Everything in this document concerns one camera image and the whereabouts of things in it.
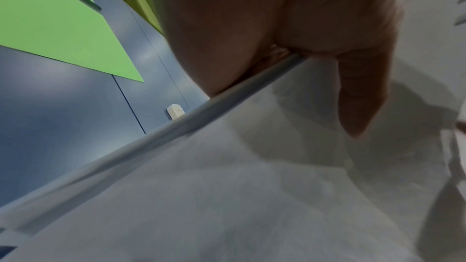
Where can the green wall panel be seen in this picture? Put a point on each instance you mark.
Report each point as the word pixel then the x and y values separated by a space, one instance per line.
pixel 47 16

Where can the white cloth sheet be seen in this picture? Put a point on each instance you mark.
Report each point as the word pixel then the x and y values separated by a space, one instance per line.
pixel 233 186

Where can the person's left hand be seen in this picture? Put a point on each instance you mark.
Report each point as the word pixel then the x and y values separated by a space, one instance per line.
pixel 255 10

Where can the white wall socket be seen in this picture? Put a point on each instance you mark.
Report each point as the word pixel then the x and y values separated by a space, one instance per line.
pixel 175 111

